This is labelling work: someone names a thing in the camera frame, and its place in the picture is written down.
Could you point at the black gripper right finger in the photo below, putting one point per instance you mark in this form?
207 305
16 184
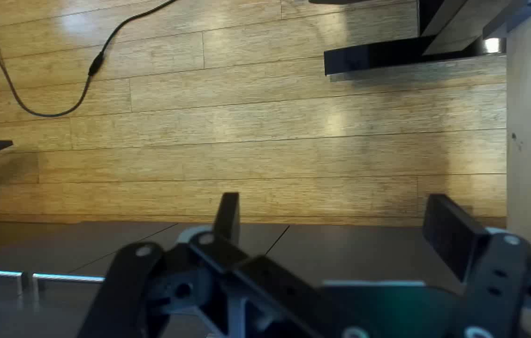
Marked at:
492 265

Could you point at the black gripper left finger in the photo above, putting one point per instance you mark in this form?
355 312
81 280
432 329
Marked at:
145 286

